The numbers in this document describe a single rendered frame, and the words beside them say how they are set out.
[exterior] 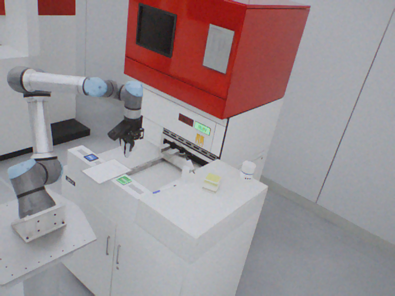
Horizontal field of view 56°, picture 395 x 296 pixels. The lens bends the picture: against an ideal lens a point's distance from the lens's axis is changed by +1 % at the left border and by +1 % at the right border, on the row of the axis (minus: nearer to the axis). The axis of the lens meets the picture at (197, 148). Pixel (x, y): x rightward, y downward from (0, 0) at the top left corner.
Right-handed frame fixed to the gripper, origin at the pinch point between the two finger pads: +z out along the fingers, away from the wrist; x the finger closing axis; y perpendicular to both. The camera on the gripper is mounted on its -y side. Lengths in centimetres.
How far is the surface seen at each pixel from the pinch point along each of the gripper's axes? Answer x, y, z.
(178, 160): 5, 49, 23
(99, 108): 248, 180, 111
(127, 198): -8.6, -4.0, 17.9
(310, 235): -57, 171, 110
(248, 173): -40, 51, 8
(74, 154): 33.9, -3.6, 14.6
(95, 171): 14.3, -5.3, 14.3
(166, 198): -23.0, 6.4, 14.1
